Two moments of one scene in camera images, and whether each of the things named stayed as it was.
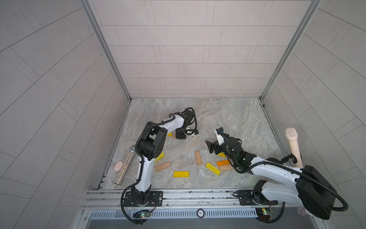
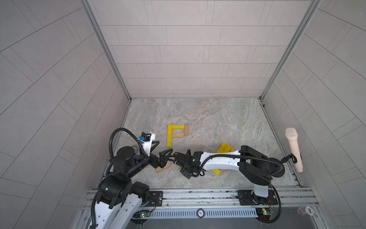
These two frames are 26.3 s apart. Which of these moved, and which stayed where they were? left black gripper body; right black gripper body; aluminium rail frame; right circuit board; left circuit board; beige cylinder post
Moved: left black gripper body; right black gripper body
Stayed: right circuit board; beige cylinder post; left circuit board; aluminium rail frame
